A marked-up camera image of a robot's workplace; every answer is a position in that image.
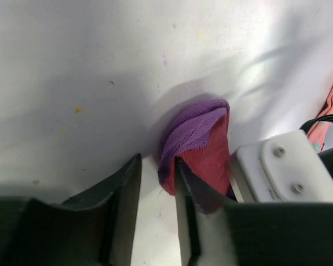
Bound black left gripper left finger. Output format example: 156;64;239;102
0;154;142;265

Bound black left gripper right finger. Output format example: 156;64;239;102
175;157;333;265

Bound maroon sock with orange cuff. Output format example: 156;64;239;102
157;98;235;214

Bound pink patterned sock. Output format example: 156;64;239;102
307;85;333;152

